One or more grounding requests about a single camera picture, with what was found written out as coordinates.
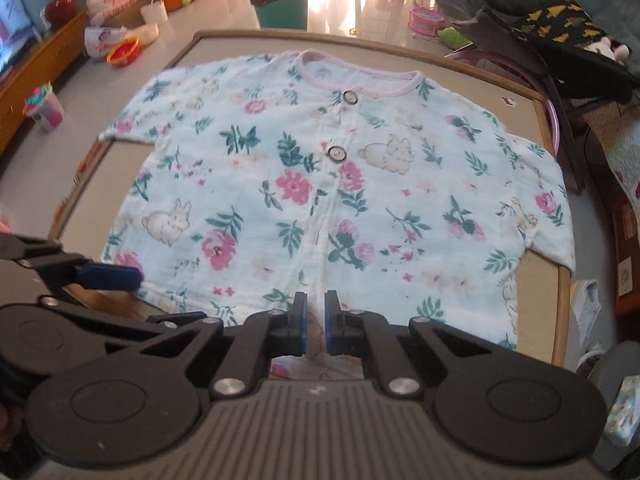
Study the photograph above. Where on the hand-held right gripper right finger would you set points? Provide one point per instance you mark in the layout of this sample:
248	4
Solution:
330	322

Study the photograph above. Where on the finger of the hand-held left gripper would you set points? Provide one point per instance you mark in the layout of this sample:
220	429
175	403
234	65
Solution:
125	321
112	277

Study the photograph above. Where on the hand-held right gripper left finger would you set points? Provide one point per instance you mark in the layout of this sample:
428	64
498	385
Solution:
300	322

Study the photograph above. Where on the floral baby shirt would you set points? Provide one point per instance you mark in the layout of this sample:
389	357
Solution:
325	185

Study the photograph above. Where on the polka dot toy bucket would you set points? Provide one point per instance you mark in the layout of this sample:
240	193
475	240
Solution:
45	110

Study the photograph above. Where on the wooden television cabinet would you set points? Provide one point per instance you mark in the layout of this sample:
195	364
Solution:
45	65

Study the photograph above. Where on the red plastic bowl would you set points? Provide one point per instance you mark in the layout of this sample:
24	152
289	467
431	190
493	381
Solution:
124	52

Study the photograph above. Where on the white printed plastic bag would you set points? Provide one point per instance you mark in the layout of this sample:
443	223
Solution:
112	0
102	42

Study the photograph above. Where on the cream plastic basin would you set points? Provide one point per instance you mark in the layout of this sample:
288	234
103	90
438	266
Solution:
142	34

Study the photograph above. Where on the white sneaker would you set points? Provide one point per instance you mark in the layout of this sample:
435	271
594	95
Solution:
585	305

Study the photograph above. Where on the wooden table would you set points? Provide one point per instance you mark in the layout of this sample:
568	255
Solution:
235	45

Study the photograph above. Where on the white plastic mug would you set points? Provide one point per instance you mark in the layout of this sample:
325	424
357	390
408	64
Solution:
154	10

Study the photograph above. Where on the red round toy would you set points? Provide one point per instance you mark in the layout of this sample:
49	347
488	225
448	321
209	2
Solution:
61	10

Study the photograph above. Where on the television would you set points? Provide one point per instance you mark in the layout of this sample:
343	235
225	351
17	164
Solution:
15	20

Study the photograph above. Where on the small red white sticker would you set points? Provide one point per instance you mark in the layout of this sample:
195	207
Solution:
509	101

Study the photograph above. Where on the dark grey round stool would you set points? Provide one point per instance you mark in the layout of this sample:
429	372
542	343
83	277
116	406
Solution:
615	360

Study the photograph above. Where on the tissue packet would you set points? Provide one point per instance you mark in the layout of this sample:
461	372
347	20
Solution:
625	410

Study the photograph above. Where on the green plush toy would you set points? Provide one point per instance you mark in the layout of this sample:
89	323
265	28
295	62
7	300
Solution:
455	37

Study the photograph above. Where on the pink toy drum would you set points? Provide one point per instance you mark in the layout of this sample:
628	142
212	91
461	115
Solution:
427	22

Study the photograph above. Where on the green trash bin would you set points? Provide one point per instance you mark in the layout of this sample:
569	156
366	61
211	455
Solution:
282	7

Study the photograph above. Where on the black cushion with gold trees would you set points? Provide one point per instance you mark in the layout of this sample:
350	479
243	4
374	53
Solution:
560	20

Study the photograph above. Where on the white bunny plush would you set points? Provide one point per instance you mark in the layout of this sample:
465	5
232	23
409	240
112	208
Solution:
607	49

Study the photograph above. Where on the pink metal chair frame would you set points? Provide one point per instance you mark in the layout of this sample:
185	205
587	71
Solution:
550	105

